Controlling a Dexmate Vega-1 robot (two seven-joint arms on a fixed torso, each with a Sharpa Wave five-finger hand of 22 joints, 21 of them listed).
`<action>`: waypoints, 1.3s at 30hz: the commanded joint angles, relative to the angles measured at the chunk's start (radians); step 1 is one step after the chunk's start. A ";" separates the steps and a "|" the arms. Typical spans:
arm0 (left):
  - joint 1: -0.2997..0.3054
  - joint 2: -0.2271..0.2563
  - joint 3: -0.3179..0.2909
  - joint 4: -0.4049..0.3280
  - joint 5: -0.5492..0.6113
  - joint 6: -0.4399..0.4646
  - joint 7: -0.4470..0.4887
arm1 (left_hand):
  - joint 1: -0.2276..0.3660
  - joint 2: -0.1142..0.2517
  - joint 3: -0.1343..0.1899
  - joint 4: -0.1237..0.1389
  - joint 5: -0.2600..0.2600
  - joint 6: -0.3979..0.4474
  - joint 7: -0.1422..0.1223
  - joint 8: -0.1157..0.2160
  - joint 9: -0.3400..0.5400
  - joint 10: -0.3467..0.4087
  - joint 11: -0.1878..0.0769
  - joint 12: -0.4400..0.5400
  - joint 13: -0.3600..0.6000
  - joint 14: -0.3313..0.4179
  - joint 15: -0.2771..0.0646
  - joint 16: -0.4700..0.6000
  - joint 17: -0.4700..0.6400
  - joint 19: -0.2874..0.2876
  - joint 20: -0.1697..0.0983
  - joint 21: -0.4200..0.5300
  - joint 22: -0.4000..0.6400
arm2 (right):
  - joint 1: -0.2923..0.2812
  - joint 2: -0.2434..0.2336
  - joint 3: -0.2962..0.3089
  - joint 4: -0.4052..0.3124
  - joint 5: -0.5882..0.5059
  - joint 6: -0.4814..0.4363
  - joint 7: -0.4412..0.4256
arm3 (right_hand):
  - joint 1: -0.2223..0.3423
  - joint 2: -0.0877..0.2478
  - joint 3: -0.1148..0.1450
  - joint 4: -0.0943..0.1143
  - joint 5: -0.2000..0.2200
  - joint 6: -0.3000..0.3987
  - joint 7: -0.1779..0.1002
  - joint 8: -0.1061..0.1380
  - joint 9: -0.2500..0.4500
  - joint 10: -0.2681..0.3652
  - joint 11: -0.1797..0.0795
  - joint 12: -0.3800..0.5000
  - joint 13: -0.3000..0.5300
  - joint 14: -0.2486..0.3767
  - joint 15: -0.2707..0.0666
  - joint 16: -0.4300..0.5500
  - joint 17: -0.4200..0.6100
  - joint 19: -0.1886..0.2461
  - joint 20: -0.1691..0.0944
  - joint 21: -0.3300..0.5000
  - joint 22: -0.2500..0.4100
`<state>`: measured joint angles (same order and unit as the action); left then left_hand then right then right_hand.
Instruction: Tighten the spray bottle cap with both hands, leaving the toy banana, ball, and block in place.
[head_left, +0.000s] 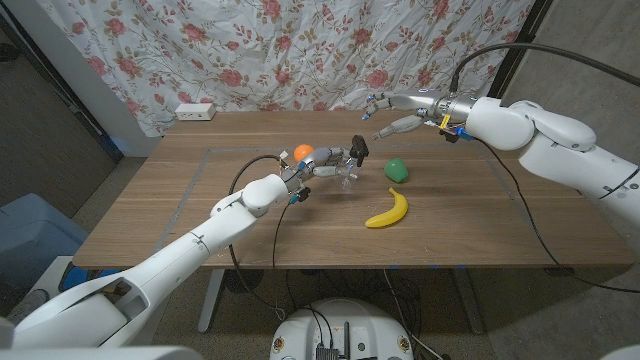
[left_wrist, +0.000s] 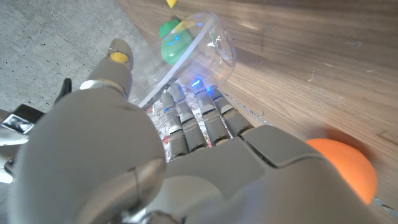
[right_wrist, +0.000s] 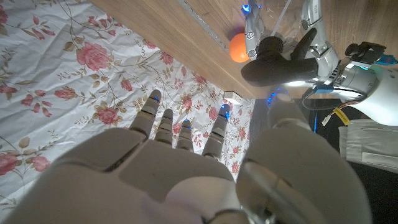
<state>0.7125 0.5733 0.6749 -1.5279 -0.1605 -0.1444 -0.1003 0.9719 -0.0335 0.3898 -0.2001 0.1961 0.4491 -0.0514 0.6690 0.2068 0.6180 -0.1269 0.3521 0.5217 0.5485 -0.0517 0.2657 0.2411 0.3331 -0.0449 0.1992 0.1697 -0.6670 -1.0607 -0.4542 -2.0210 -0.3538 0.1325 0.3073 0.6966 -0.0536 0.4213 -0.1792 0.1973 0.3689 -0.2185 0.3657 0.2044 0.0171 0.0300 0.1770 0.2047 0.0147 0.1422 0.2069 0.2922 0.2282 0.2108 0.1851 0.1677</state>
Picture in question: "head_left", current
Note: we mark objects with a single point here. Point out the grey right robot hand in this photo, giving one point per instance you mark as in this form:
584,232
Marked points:
430,102

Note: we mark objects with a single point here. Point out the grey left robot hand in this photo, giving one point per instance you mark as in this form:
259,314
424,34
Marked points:
315,159

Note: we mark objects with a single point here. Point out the clear spray bottle black cap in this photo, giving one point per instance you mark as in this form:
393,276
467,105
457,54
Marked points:
358,146

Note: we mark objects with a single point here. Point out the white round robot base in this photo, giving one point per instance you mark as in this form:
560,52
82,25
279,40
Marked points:
345,335

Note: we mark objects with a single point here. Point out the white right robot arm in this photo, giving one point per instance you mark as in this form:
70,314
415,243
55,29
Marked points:
550,145

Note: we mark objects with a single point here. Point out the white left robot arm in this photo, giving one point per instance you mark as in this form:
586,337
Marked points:
200,240

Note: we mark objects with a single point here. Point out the orange toy ball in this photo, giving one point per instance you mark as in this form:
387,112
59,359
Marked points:
302,151

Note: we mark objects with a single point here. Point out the yellow toy banana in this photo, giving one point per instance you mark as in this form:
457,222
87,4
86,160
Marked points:
395,212

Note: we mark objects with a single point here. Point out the black backdrop stand pole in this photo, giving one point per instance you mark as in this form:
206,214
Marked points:
515,52

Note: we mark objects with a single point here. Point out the floral curtain backdrop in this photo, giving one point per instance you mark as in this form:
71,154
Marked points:
300,50

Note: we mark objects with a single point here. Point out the white power strip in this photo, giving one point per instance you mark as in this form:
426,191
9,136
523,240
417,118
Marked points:
195,112

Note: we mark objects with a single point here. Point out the black round disc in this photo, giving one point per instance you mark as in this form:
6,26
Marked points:
243,281

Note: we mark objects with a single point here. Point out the white table leg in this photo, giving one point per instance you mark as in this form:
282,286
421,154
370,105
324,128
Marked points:
210,305
470,305

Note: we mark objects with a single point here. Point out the white stand with blue pads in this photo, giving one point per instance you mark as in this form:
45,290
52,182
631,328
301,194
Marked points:
50,275

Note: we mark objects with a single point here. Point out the blue plastic bin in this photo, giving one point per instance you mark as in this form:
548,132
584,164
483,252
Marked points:
35,235

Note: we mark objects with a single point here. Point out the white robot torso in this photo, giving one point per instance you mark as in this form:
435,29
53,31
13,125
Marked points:
100,354

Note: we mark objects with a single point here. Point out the grey shoe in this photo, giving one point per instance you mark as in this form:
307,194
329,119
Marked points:
32,302

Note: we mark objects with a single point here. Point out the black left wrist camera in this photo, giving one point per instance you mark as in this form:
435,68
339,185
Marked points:
303,193

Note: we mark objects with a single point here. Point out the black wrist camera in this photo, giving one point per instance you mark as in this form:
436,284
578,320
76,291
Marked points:
303,193
451,136

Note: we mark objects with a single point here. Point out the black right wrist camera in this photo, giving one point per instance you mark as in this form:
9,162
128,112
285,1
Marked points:
451,136

